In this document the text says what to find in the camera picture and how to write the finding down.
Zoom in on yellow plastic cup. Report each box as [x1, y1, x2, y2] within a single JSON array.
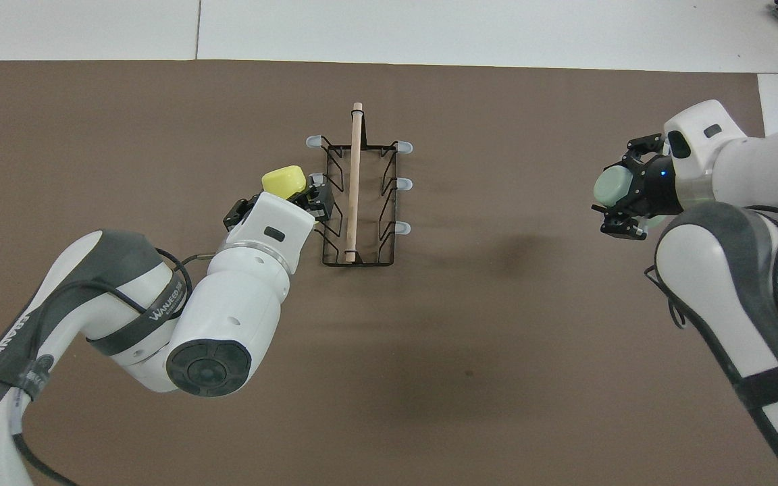
[[261, 165, 307, 201]]

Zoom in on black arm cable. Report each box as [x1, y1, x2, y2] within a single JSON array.
[[14, 247, 219, 486], [644, 265, 688, 330]]

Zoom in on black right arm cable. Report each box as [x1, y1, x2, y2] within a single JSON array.
[[644, 265, 688, 330]]

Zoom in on brown table mat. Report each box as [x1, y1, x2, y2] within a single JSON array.
[[0, 59, 778, 486]]

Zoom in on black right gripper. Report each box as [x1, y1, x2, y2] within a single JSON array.
[[592, 134, 685, 241]]

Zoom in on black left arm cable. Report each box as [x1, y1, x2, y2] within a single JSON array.
[[14, 247, 219, 486]]

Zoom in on pale green plastic cup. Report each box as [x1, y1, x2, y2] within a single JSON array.
[[594, 165, 667, 228]]

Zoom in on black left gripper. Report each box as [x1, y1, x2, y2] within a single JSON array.
[[223, 182, 335, 232]]

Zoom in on black wire cup rack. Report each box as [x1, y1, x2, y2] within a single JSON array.
[[305, 102, 414, 267]]

